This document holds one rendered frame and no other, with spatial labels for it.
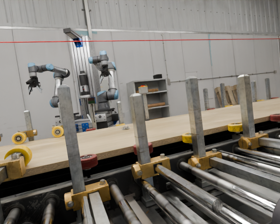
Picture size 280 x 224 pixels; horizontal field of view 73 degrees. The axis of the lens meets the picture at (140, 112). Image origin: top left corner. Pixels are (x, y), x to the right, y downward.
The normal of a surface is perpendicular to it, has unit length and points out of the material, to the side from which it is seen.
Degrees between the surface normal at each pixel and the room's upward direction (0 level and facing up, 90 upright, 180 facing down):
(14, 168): 90
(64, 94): 90
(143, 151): 90
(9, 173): 90
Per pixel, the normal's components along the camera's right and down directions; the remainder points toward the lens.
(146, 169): 0.36, 0.01
